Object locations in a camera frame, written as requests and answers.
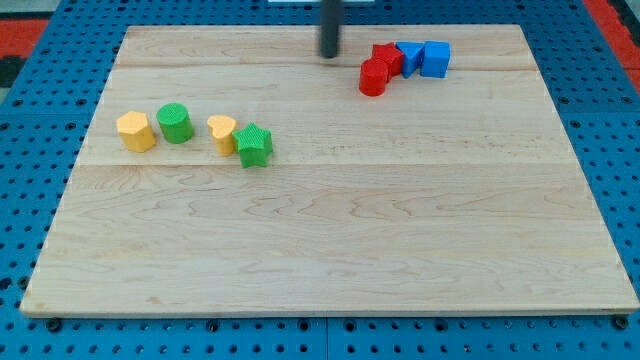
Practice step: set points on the yellow heart block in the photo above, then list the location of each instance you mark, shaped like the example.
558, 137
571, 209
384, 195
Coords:
221, 128

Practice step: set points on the yellow hexagon block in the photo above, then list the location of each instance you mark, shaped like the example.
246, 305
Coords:
135, 131

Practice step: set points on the green star block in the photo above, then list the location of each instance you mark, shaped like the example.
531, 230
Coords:
254, 145

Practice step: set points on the wooden board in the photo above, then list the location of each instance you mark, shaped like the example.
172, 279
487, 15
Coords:
455, 196

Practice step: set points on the red cylinder block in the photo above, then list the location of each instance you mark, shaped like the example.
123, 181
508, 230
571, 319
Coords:
373, 77

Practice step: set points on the red star block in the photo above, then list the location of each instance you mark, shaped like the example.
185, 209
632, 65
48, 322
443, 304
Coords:
391, 55

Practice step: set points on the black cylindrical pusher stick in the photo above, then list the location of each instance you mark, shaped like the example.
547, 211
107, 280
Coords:
331, 15

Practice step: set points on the green cylinder block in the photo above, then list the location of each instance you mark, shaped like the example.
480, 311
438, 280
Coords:
175, 123

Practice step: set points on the blue triangle block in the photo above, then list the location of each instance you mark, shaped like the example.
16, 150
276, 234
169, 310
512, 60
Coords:
413, 53

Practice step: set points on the blue cube block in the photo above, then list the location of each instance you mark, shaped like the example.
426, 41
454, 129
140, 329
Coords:
436, 57

